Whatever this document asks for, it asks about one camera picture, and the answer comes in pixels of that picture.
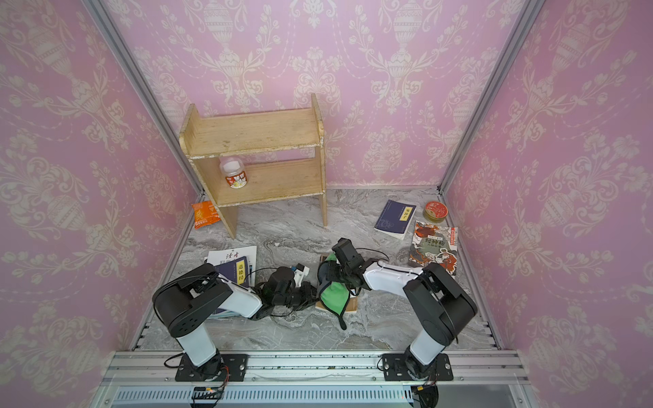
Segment black and tan book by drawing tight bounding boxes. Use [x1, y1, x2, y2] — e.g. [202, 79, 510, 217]
[315, 253, 358, 316]

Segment wooden two-tier shelf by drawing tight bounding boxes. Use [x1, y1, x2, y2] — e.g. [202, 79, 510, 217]
[179, 95, 328, 238]

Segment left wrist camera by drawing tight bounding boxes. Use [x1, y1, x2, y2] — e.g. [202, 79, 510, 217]
[291, 263, 311, 287]

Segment white book blue swirl cover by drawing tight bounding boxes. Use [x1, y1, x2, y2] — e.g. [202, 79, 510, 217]
[206, 246, 263, 319]

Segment green cloth with black trim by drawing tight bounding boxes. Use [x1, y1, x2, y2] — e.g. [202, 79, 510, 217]
[317, 253, 351, 331]

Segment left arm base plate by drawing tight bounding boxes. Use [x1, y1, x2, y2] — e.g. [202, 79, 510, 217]
[175, 354, 249, 383]

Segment dark blue book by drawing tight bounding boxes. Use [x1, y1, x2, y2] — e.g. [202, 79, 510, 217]
[215, 257, 250, 288]

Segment white plastic jar red label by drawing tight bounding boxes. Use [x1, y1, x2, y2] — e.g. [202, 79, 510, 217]
[219, 157, 248, 189]

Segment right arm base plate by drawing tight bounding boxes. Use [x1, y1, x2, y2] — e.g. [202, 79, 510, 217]
[379, 353, 454, 382]

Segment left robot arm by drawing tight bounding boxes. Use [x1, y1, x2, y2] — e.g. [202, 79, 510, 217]
[152, 263, 318, 383]

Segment red illustrated Chinese book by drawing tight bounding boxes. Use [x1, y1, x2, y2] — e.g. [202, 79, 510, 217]
[408, 221, 458, 276]

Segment dark purple book yellow label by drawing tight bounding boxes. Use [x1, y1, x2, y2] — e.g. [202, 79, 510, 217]
[374, 200, 417, 240]

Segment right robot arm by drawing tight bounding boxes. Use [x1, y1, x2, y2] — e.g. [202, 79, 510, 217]
[317, 238, 478, 380]

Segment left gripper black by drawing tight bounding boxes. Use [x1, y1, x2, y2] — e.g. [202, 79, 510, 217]
[274, 281, 328, 312]

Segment red round tin can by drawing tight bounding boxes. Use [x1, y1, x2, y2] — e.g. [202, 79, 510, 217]
[423, 201, 449, 223]

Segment orange snack packet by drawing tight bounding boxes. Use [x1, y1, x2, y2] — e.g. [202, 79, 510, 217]
[192, 201, 221, 229]

